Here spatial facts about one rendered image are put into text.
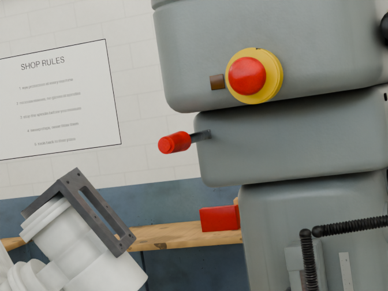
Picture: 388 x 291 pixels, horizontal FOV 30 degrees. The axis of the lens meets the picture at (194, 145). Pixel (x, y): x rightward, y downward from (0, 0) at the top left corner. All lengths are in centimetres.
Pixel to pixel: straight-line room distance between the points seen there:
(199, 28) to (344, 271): 36
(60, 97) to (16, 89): 42
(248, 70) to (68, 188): 23
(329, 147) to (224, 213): 405
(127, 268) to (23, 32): 555
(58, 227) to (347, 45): 35
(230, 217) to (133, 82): 144
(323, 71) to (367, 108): 11
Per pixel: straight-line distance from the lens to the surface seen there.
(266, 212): 94
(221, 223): 493
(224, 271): 563
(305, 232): 81
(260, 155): 90
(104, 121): 581
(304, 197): 93
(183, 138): 81
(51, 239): 66
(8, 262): 77
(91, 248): 66
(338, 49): 78
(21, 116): 619
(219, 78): 80
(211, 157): 91
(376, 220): 83
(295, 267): 91
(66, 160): 601
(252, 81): 74
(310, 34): 78
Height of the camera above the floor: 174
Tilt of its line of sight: 3 degrees down
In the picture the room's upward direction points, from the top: 8 degrees counter-clockwise
